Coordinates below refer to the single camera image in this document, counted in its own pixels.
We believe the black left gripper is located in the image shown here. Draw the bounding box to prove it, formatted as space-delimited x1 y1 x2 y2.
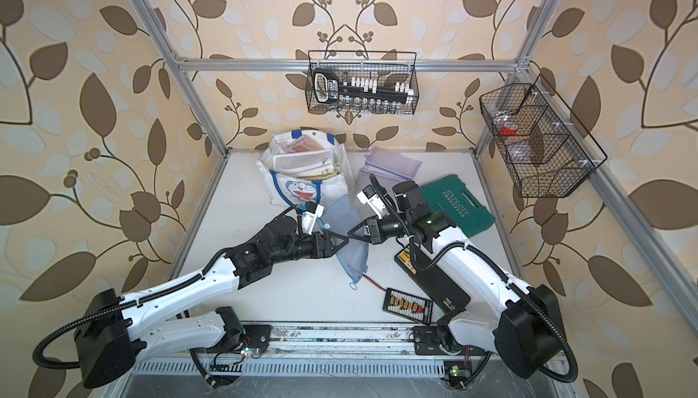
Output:
268 230 349 267

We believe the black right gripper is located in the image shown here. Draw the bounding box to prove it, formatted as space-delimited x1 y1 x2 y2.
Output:
348 213 413 245

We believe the blue-grey mesh pouch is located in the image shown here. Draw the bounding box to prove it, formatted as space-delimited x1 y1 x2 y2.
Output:
320 194 369 291

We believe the pink mesh pouch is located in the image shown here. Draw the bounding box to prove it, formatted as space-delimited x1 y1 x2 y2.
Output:
282 136 324 154

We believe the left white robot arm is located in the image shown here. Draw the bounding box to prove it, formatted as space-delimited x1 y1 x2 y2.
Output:
32 216 349 389

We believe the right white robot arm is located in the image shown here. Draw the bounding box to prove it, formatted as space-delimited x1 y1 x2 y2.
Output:
349 178 579 383

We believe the purple mesh pouch near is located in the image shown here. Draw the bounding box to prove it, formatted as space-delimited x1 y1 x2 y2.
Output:
353 167 402 197

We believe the purple mesh pouch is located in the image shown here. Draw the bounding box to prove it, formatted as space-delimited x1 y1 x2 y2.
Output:
364 147 422 180
353 167 402 197

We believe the purple mesh pouch far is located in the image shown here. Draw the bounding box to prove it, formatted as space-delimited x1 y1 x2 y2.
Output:
364 147 422 180

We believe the white Doraemon canvas bag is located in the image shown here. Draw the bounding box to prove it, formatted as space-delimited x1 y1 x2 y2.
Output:
256 129 354 206

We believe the black box yellow label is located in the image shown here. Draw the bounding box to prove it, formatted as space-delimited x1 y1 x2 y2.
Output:
394 247 471 314

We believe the black charger board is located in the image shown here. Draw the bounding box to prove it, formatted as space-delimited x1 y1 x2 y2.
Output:
363 276 434 325

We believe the green plastic tool case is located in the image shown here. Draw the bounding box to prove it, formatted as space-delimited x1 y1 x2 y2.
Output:
420 174 496 238

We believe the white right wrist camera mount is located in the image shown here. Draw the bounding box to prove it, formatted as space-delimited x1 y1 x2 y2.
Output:
357 185 388 219

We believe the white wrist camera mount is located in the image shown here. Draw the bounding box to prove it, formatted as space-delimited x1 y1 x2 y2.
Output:
357 185 388 219
299 202 325 234

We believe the black wire basket back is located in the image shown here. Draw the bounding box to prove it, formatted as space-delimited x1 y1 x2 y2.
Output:
305 49 420 116

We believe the black wire basket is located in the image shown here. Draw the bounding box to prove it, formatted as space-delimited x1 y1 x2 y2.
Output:
479 76 607 198
305 49 420 116

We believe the black wire basket right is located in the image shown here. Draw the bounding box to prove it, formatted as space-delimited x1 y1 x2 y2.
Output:
479 76 607 198

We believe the aluminium frame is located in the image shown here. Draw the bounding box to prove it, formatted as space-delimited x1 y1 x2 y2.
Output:
149 0 697 397

